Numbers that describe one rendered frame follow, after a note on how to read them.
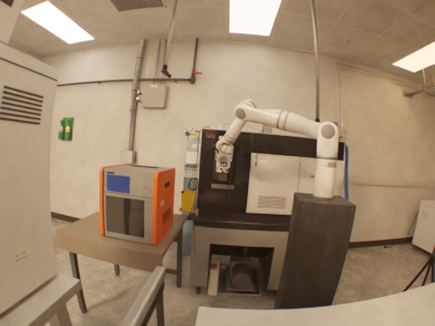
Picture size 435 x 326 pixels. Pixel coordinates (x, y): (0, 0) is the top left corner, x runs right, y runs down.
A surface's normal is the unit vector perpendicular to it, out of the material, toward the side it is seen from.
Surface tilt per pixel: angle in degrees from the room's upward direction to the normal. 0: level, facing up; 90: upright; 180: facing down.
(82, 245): 90
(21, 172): 90
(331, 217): 90
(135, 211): 90
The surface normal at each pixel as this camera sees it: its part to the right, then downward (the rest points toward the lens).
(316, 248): -0.25, 0.03
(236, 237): -0.04, 0.04
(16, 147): 1.00, 0.07
